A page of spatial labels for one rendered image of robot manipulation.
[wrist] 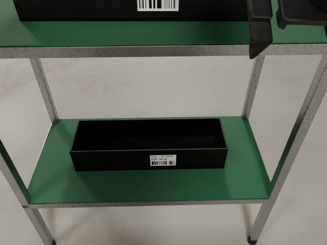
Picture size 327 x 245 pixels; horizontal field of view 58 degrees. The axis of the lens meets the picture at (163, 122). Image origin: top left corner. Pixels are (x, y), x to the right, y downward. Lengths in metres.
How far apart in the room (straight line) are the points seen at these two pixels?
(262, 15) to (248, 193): 0.88
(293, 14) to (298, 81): 2.14
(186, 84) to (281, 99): 0.67
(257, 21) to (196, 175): 0.89
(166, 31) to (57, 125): 0.84
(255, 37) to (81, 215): 1.30
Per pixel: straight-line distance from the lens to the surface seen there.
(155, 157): 1.10
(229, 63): 2.48
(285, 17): 0.29
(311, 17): 0.30
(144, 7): 0.74
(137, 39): 0.68
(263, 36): 0.31
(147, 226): 1.42
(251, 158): 1.24
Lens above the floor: 1.25
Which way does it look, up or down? 42 degrees down
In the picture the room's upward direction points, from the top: straight up
